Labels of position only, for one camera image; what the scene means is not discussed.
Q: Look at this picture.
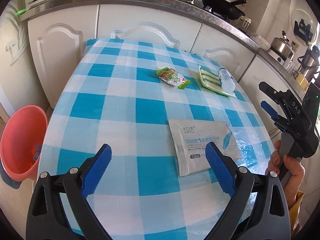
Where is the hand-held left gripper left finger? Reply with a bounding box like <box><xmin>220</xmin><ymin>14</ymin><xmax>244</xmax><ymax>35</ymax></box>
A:
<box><xmin>26</xmin><ymin>144</ymin><xmax>113</xmax><ymax>240</ymax></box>

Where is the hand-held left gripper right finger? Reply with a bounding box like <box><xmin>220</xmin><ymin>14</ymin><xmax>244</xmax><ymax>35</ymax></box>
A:
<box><xmin>204</xmin><ymin>141</ymin><xmax>292</xmax><ymax>240</ymax></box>

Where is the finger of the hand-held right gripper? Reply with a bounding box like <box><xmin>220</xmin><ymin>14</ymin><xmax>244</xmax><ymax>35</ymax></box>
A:
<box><xmin>259</xmin><ymin>81</ymin><xmax>313</xmax><ymax>133</ymax></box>
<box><xmin>260</xmin><ymin>101</ymin><xmax>292</xmax><ymax>133</ymax></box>

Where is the white printed pouch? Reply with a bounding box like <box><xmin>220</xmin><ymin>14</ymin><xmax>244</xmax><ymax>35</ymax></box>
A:
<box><xmin>169</xmin><ymin>119</ymin><xmax>242</xmax><ymax>177</ymax></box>

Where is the orange plastic bucket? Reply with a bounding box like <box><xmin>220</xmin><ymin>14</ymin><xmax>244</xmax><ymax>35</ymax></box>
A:
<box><xmin>0</xmin><ymin>105</ymin><xmax>48</xmax><ymax>182</ymax></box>

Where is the person's right forearm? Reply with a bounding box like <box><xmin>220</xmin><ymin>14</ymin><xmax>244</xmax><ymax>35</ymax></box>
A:
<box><xmin>285</xmin><ymin>190</ymin><xmax>306</xmax><ymax>240</ymax></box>

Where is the person's right hand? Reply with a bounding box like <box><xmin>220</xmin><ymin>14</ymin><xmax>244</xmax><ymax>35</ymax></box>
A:
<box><xmin>265</xmin><ymin>140</ymin><xmax>306</xmax><ymax>195</ymax></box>

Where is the black thermos jug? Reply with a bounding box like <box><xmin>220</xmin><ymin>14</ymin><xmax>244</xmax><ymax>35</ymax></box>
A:
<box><xmin>297</xmin><ymin>47</ymin><xmax>320</xmax><ymax>81</ymax></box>

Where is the white plastic bottle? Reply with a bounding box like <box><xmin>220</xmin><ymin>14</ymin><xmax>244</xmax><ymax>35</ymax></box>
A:
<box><xmin>218</xmin><ymin>68</ymin><xmax>236</xmax><ymax>92</ymax></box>

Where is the steel kettle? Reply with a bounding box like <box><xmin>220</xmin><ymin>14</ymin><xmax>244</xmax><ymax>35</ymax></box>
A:
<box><xmin>271</xmin><ymin>31</ymin><xmax>295</xmax><ymax>60</ymax></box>

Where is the blue checkered tablecloth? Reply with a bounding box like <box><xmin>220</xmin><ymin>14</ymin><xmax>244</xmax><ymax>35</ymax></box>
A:
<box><xmin>37</xmin><ymin>38</ymin><xmax>275</xmax><ymax>240</ymax></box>

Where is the green striped cleaning cloth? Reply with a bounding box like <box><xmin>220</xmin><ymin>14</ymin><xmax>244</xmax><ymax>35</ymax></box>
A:
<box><xmin>198</xmin><ymin>65</ymin><xmax>236</xmax><ymax>97</ymax></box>

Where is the white patterned bowl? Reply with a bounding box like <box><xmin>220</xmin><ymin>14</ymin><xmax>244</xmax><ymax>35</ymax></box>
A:
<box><xmin>249</xmin><ymin>31</ymin><xmax>272</xmax><ymax>50</ymax></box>

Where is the glass lid in black holder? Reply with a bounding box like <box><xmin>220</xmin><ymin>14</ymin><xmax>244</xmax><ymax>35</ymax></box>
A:
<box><xmin>290</xmin><ymin>9</ymin><xmax>319</xmax><ymax>47</ymax></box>

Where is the white plastic holder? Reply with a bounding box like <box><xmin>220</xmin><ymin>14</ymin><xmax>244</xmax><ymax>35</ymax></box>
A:
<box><xmin>236</xmin><ymin>15</ymin><xmax>252</xmax><ymax>29</ymax></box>

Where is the green snack packet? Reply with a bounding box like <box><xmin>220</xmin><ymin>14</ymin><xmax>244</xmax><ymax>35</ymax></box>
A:
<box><xmin>156</xmin><ymin>67</ymin><xmax>191</xmax><ymax>90</ymax></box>

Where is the black frying pan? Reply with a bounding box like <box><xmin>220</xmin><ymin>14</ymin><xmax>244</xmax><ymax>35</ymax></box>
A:
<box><xmin>199</xmin><ymin>0</ymin><xmax>248</xmax><ymax>20</ymax></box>

